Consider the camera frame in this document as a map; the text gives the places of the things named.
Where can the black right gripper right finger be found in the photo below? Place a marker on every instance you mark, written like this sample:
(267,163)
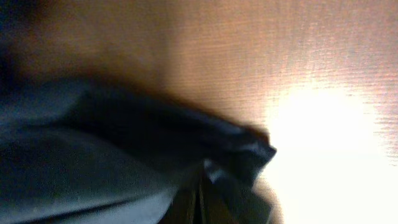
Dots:
(212,208)

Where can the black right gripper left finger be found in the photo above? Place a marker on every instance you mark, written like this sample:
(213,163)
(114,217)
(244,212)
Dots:
(183,209)

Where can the navy blue shorts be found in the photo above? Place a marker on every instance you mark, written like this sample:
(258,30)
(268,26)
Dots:
(87,133)

